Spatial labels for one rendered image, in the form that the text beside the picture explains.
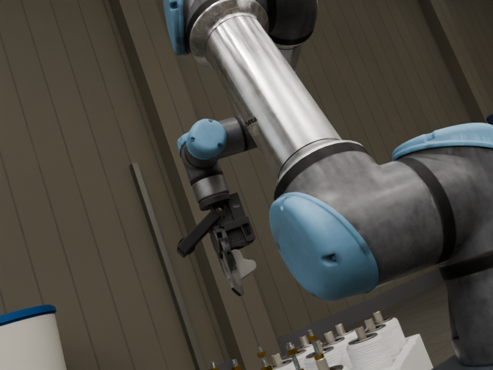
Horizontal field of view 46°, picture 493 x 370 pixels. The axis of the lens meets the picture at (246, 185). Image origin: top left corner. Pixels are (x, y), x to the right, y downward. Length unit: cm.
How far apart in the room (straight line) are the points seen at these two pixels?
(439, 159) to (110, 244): 320
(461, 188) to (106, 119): 354
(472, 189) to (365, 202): 11
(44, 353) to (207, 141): 182
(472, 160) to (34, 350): 236
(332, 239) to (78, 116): 349
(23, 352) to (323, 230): 229
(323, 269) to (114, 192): 332
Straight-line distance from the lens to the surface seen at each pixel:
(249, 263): 122
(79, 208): 370
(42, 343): 278
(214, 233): 121
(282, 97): 66
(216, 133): 114
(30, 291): 349
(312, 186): 57
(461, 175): 60
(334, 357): 150
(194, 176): 124
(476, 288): 62
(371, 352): 145
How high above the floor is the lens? 44
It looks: 11 degrees up
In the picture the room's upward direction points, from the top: 20 degrees counter-clockwise
